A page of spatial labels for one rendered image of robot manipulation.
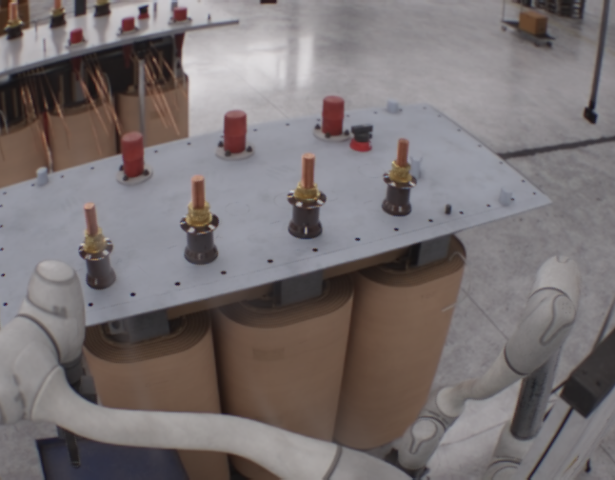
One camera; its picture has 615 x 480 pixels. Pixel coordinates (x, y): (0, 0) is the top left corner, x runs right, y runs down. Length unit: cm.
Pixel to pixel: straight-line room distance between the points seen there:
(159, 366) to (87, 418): 93
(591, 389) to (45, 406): 71
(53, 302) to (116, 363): 84
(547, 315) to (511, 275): 275
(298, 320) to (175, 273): 45
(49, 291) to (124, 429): 22
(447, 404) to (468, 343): 174
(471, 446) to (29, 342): 239
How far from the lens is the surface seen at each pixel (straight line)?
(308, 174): 155
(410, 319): 207
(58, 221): 178
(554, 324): 125
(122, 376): 175
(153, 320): 167
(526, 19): 1022
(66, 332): 90
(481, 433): 300
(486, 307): 369
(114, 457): 175
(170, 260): 155
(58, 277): 89
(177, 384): 181
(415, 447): 164
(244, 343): 185
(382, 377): 223
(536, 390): 159
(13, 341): 85
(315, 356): 194
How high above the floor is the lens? 229
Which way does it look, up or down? 35 degrees down
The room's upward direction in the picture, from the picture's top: 3 degrees clockwise
